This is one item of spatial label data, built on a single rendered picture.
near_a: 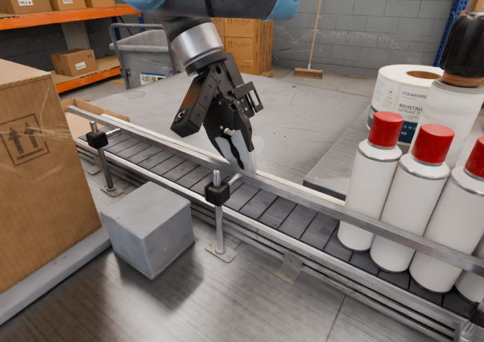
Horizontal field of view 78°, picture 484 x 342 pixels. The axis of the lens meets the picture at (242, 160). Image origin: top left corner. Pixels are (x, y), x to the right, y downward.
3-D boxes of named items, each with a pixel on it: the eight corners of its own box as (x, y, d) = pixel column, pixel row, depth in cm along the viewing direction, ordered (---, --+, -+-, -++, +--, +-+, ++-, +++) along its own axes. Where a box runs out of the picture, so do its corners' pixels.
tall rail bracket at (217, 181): (246, 234, 53) (248, 155, 45) (222, 261, 48) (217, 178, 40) (232, 227, 55) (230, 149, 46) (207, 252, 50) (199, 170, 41)
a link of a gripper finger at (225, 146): (266, 165, 55) (245, 120, 53) (248, 181, 51) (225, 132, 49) (253, 168, 58) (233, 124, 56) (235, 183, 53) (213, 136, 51)
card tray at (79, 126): (132, 129, 91) (129, 117, 89) (44, 166, 73) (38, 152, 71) (77, 108, 105) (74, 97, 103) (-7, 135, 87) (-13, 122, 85)
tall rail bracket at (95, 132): (137, 179, 68) (122, 111, 59) (109, 196, 63) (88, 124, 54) (129, 175, 69) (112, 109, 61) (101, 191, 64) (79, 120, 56)
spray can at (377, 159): (372, 232, 47) (411, 111, 36) (372, 257, 43) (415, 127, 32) (338, 224, 48) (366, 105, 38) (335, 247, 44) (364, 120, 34)
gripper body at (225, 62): (266, 111, 52) (238, 45, 49) (238, 129, 46) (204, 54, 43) (236, 122, 57) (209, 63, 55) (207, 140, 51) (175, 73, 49)
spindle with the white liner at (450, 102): (451, 168, 63) (521, 11, 47) (449, 189, 56) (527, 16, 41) (405, 156, 67) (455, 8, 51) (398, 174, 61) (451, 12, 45)
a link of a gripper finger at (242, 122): (261, 147, 48) (239, 96, 46) (256, 150, 47) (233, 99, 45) (240, 152, 51) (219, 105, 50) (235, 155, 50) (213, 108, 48)
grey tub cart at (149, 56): (160, 106, 334) (145, 11, 284) (214, 109, 326) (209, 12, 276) (122, 142, 259) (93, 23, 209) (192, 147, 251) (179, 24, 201)
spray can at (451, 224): (450, 270, 41) (524, 137, 30) (453, 302, 37) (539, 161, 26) (408, 256, 43) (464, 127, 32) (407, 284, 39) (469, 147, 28)
